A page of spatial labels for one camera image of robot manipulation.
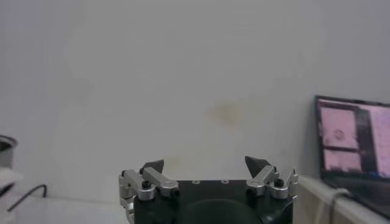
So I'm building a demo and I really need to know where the white side table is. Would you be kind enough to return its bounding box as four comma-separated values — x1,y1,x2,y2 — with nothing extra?
294,175,390,224

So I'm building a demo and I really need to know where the white laptop cable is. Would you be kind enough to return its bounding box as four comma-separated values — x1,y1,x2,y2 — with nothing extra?
316,187,351,224

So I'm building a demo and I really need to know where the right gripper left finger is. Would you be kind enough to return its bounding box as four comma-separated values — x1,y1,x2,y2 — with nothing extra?
118,159,180,214

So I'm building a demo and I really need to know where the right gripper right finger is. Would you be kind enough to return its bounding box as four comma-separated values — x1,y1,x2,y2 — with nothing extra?
245,156,299,200

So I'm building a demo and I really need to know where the dark grey open laptop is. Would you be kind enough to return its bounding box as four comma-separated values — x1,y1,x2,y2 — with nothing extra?
314,95,390,220

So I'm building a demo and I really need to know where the stainless perforated steamer basket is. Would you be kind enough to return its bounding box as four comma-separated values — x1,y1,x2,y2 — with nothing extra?
0,135,19,170

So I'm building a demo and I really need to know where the black cooker power cord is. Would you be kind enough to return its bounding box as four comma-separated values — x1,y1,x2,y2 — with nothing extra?
6,184,48,212

